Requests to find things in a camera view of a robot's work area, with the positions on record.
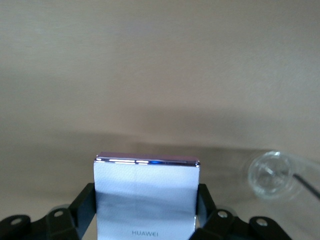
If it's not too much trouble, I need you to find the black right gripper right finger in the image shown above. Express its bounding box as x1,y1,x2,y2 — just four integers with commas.
192,183,293,240

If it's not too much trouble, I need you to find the clear plastic cup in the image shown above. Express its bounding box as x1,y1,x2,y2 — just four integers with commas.
247,150,320,201

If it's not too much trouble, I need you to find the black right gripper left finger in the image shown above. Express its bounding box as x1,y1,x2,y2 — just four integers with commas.
0,183,98,240

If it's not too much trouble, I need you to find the lilac phone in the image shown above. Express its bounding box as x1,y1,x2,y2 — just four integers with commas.
93,151,202,240

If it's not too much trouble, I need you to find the black straw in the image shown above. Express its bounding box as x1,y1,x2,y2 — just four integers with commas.
292,173,320,197

